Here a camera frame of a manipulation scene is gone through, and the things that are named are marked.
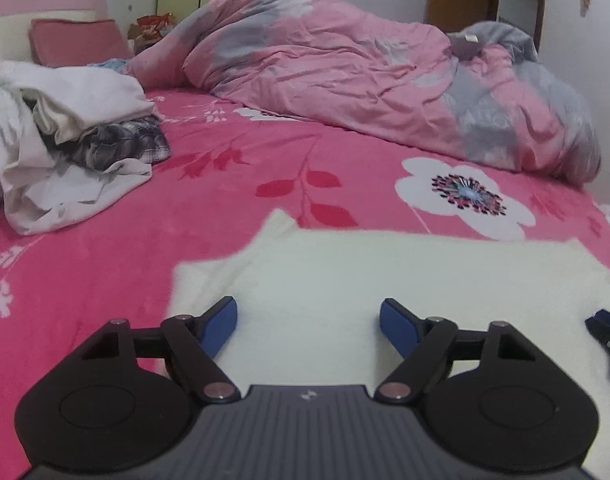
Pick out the pile of white clothes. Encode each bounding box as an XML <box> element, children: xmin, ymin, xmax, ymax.
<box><xmin>0</xmin><ymin>61</ymin><xmax>171</xmax><ymax>235</ymax></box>

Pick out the pink floral bed blanket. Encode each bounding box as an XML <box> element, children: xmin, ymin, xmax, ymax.
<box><xmin>0</xmin><ymin>89</ymin><xmax>610</xmax><ymax>479</ymax></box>

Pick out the red snack bag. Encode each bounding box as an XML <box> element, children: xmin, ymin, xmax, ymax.
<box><xmin>127</xmin><ymin>13</ymin><xmax>177</xmax><ymax>41</ymax></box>

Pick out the light blue garment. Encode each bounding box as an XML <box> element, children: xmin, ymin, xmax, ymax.
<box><xmin>89</xmin><ymin>58</ymin><xmax>128</xmax><ymax>74</ymax></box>

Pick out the dark red cushion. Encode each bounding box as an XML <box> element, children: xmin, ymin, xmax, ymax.
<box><xmin>28</xmin><ymin>18</ymin><xmax>133</xmax><ymax>67</ymax></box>

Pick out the cream fleece sweater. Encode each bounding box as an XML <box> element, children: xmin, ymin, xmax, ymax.
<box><xmin>155</xmin><ymin>210</ymin><xmax>610</xmax><ymax>479</ymax></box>

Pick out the pink grey floral duvet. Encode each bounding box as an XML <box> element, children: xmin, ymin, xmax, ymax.
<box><xmin>127</xmin><ymin>0</ymin><xmax>601</xmax><ymax>185</ymax></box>

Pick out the pink white bed headboard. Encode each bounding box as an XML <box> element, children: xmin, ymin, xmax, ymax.
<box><xmin>0</xmin><ymin>0</ymin><xmax>108</xmax><ymax>62</ymax></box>

